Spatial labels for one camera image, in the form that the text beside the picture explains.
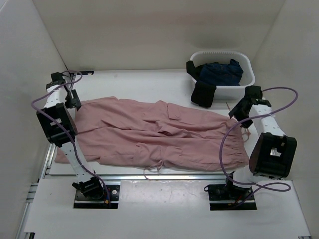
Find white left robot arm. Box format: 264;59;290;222
31;71;106;200

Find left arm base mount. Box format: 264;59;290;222
73;184;120;209

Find white plastic basket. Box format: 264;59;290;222
186;50;255;100

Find pink drawstring trousers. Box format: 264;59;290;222
53;96;251;180

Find aluminium table frame rail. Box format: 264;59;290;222
19;146;311;239

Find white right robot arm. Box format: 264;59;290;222
224;86;297;199

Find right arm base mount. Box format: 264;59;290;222
204;179;257;211

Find blue denim jeans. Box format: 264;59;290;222
200;59;244;86

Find black garment in basket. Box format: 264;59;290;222
186;60;217;108

